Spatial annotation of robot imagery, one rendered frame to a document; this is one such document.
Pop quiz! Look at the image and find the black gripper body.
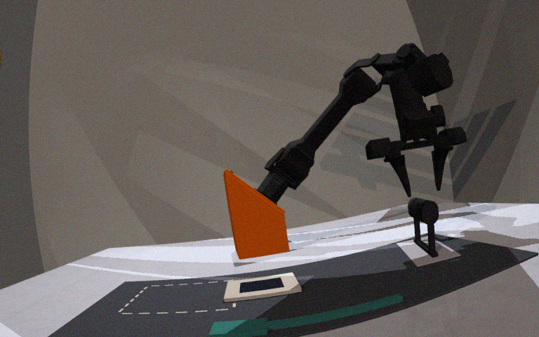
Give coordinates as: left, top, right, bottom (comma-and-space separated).
366, 99, 467, 160

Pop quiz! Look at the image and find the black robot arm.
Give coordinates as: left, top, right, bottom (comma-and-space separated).
254, 43, 453, 205

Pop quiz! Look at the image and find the beige tile with dark top panel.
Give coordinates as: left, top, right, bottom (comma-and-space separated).
224, 272, 302, 302

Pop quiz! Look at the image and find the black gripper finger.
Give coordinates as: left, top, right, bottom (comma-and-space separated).
384, 154, 411, 197
432, 147, 453, 191

